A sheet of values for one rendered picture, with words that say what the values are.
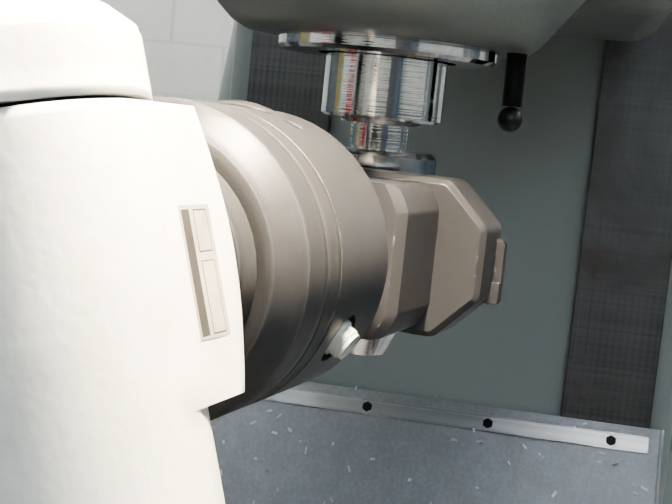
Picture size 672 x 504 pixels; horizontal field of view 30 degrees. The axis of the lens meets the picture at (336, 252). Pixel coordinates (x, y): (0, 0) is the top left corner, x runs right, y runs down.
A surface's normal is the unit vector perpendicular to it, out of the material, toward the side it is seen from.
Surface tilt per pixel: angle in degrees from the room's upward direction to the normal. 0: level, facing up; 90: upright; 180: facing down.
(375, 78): 90
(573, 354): 90
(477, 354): 90
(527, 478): 63
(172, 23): 90
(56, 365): 80
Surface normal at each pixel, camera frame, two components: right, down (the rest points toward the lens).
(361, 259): 0.94, 0.04
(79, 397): 0.36, -0.07
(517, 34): 0.38, 0.88
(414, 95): 0.43, 0.14
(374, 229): 0.92, -0.18
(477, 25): 0.16, 0.92
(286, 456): -0.12, -0.35
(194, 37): -0.18, 0.09
